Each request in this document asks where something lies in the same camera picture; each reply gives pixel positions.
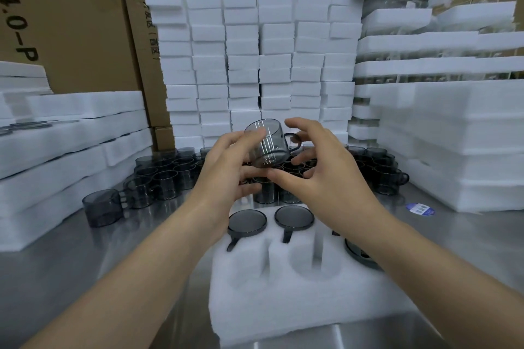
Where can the small brown cardboard box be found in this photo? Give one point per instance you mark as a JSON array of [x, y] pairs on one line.
[[163, 138]]

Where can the person's left hand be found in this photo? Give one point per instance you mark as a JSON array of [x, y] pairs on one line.
[[215, 175]]

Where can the person's right hand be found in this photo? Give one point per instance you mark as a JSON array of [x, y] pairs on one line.
[[337, 181]]

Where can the blue and white sticker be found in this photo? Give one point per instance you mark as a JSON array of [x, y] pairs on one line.
[[420, 209]]

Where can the person's right forearm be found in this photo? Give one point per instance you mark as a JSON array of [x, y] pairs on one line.
[[421, 263]]

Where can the tall stack of foam trays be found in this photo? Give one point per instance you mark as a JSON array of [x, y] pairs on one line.
[[61, 164]]

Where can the smoky grey glass mug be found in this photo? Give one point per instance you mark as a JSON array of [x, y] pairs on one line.
[[360, 256], [247, 222], [294, 217], [264, 144]]

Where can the person's right thumb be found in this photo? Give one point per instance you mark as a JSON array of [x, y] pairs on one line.
[[288, 181]]

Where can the stack of white foam blocks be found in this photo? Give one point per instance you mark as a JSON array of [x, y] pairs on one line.
[[254, 62]]

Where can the white foam packing tray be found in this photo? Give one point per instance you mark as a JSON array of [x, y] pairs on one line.
[[286, 299]]

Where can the person's left forearm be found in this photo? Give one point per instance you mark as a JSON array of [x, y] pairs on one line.
[[143, 271]]

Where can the row of dark glass rims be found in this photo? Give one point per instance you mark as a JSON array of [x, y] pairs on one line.
[[30, 126]]

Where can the low stack of foam trays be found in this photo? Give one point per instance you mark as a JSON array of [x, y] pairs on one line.
[[20, 83]]

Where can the cluster of grey glass cups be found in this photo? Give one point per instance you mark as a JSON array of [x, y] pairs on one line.
[[163, 181]]

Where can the person's left thumb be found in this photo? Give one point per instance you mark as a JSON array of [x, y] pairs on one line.
[[254, 175]]

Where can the stack of thick foam trays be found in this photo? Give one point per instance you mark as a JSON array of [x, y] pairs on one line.
[[462, 148]]

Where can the foam trays with clear glassware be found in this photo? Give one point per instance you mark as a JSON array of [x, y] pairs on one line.
[[421, 40]]

